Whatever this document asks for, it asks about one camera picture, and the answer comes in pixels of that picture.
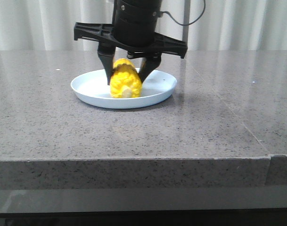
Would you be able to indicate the white pleated curtain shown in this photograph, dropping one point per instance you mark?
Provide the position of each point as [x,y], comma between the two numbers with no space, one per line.
[238,25]
[49,24]

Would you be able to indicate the white pleated curtain left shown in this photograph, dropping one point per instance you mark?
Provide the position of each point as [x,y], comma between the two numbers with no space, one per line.
[49,24]

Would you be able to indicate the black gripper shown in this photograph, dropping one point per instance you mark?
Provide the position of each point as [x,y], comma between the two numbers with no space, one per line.
[132,29]

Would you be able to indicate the white pleated curtain right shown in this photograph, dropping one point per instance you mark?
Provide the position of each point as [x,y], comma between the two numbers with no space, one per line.
[238,25]

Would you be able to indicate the light blue round plate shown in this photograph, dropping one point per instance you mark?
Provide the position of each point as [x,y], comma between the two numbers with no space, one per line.
[92,88]

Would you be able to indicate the yellow toy corn cob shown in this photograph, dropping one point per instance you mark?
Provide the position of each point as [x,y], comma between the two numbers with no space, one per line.
[125,81]

